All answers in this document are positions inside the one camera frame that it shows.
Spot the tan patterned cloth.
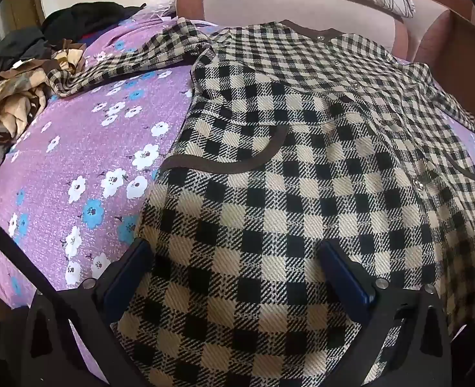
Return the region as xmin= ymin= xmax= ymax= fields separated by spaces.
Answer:
xmin=0 ymin=38 xmax=87 ymax=186

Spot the black and cream checkered coat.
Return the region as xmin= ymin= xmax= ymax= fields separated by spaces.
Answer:
xmin=46 ymin=19 xmax=475 ymax=387

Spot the purple floral bedsheet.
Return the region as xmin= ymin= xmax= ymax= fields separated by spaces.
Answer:
xmin=0 ymin=6 xmax=475 ymax=372

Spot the black strap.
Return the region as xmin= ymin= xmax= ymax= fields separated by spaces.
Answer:
xmin=0 ymin=205 xmax=59 ymax=297

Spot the brown wooden board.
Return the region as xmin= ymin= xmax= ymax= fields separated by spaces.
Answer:
xmin=427 ymin=8 xmax=475 ymax=97

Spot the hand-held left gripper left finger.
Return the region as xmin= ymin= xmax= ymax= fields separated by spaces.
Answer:
xmin=22 ymin=238 xmax=155 ymax=387

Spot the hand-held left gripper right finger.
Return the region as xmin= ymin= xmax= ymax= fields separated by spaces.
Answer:
xmin=318 ymin=240 xmax=453 ymax=387

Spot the pink padded headboard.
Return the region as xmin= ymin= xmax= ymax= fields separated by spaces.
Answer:
xmin=175 ymin=0 xmax=475 ymax=65

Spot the pile of black clothes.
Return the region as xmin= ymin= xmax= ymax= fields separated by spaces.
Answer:
xmin=0 ymin=2 xmax=147 ymax=87

